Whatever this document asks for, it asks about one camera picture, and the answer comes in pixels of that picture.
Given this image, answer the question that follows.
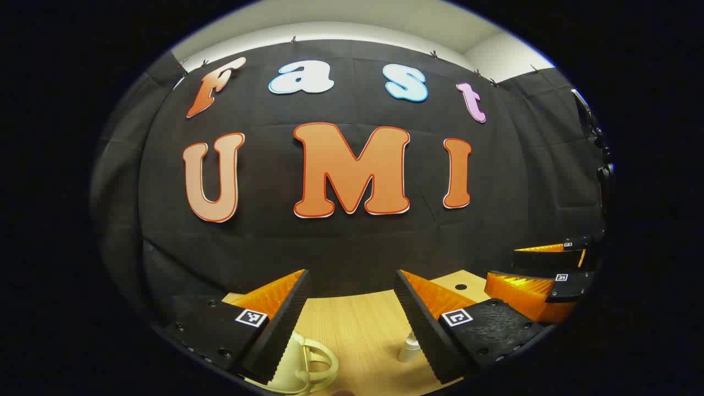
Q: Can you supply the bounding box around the white pump bottle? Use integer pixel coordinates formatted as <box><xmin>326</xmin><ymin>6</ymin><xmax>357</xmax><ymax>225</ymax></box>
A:
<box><xmin>397</xmin><ymin>333</ymin><xmax>422</xmax><ymax>364</ymax></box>

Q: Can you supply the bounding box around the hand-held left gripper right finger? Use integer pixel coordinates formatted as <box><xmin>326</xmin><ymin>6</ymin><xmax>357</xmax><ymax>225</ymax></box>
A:
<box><xmin>393</xmin><ymin>268</ymin><xmax>551</xmax><ymax>386</ymax></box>

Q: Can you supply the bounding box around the pale yellow suitcase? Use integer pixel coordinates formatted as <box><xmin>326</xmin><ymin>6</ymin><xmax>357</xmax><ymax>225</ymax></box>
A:
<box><xmin>245</xmin><ymin>330</ymin><xmax>339</xmax><ymax>395</ymax></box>

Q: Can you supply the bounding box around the black backdrop cloth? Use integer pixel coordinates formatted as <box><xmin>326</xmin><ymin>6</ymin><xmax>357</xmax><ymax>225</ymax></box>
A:
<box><xmin>91</xmin><ymin>38</ymin><xmax>614</xmax><ymax>331</ymax></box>

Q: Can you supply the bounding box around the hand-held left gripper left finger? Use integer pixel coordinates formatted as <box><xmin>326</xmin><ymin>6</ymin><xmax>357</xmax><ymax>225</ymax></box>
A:
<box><xmin>159</xmin><ymin>268</ymin><xmax>312</xmax><ymax>386</ymax></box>

